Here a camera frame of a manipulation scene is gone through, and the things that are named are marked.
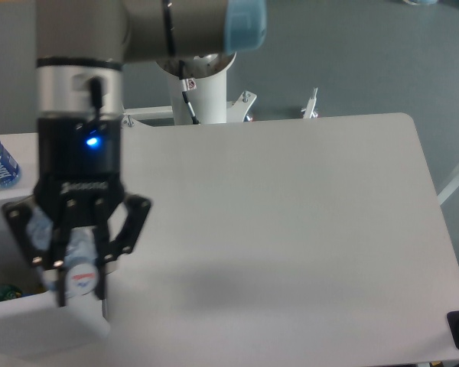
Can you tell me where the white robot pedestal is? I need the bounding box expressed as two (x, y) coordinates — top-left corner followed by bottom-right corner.
(122, 53), (257, 127)

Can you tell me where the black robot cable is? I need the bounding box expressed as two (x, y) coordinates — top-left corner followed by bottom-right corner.
(177, 60), (200, 125)

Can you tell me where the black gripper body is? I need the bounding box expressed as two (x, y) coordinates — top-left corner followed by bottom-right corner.
(34, 117), (125, 227)

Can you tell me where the trash inside the can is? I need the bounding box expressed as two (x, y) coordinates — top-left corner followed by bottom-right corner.
(0, 284), (48, 302)

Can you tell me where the crushed clear plastic bottle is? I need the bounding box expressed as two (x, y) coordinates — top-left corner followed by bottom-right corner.
(26, 207), (99, 299)

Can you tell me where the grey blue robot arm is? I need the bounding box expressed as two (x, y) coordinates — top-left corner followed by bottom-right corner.
(2, 1), (267, 307)

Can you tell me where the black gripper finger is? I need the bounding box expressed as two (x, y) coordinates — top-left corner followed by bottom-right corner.
(93, 194), (151, 300)
(1, 196), (75, 307)

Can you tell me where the white trash can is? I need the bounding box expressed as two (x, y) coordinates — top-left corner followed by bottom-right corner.
(0, 194), (110, 358)

